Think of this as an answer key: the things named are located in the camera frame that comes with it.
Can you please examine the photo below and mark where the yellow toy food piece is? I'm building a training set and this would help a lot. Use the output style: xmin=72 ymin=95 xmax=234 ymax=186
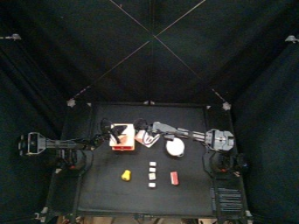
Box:
xmin=120 ymin=169 xmax=132 ymax=182

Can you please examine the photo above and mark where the red nigiri sushi piece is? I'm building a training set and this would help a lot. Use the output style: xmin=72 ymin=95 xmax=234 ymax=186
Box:
xmin=169 ymin=171 xmax=180 ymax=186

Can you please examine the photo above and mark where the white card with dark lines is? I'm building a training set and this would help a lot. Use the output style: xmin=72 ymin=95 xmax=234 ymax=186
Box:
xmin=134 ymin=129 xmax=161 ymax=149

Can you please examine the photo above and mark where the white oval bowl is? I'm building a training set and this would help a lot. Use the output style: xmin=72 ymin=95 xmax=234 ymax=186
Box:
xmin=164 ymin=137 xmax=185 ymax=158

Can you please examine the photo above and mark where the white text label sticker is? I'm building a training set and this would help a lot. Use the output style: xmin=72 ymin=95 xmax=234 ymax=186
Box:
xmin=216 ymin=186 xmax=244 ymax=214

